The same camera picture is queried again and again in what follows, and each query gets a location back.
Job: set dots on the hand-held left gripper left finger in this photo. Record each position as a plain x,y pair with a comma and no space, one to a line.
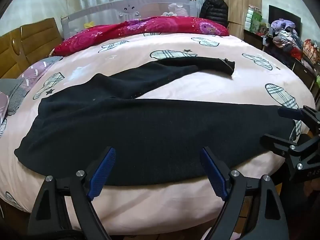
102,172

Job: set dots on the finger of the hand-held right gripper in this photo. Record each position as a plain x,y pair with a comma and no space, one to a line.
290,113
275,145

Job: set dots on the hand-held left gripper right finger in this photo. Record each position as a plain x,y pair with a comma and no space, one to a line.
212,172

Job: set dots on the black pants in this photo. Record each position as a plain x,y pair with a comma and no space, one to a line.
150,130

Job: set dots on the dark wooden cabinet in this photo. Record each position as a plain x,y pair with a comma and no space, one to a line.
307,77

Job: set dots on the red patterned bag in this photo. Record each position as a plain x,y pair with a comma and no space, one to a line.
311,51

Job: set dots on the pink printed bed quilt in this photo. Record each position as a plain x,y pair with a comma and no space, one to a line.
225,85

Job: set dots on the pile of clothes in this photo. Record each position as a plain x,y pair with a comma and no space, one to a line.
285,37

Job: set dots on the black television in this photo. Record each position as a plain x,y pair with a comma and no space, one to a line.
277,13

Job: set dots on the stack of green white boxes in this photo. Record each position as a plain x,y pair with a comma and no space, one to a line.
253,17

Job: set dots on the purple grey patterned pillow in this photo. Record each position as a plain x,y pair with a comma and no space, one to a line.
40,67
15,97

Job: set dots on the black puffer jacket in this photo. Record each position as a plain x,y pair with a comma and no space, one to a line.
213,10

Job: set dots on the wooden headboard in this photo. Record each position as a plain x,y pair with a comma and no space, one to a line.
37,40

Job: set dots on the yellow toy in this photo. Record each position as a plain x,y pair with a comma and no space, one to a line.
89,25

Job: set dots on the red floral blanket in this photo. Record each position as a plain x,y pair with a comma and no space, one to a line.
150,27

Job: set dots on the pink plush toy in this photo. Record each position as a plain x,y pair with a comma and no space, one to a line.
176,10

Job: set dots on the grey bed guard rail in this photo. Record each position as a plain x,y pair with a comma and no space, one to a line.
105,12

